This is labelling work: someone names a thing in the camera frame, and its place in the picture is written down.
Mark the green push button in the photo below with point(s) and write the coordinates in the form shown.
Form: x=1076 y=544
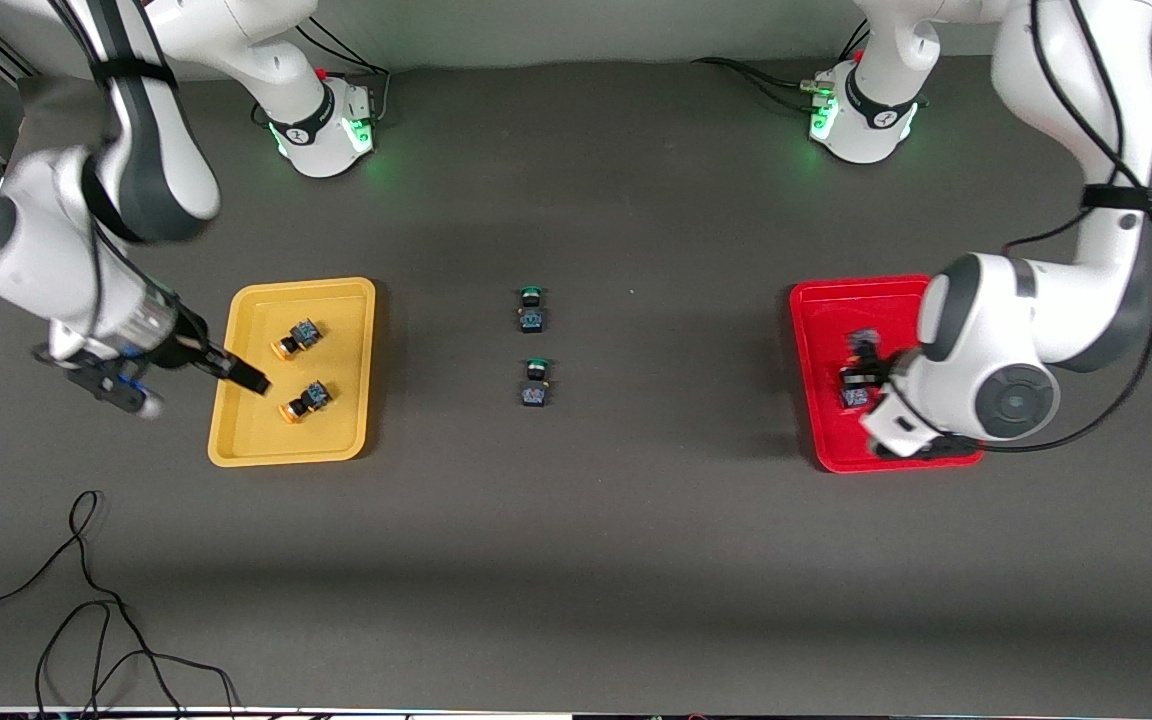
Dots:
x=531 y=312
x=535 y=385

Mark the yellow plastic tray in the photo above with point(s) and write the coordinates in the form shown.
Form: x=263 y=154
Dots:
x=256 y=440

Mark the yellow push button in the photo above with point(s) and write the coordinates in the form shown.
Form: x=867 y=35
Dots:
x=296 y=338
x=304 y=400

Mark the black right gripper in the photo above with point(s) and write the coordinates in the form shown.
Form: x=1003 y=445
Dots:
x=185 y=345

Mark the red plastic tray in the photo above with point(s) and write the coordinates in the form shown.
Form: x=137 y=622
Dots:
x=821 y=330

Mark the dark grey table cloth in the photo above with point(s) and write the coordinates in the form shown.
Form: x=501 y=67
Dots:
x=576 y=560

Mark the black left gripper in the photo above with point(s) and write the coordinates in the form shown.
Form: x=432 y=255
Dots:
x=864 y=377

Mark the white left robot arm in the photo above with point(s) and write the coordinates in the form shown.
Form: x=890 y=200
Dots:
x=1036 y=320

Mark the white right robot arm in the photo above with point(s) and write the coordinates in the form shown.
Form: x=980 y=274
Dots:
x=136 y=150

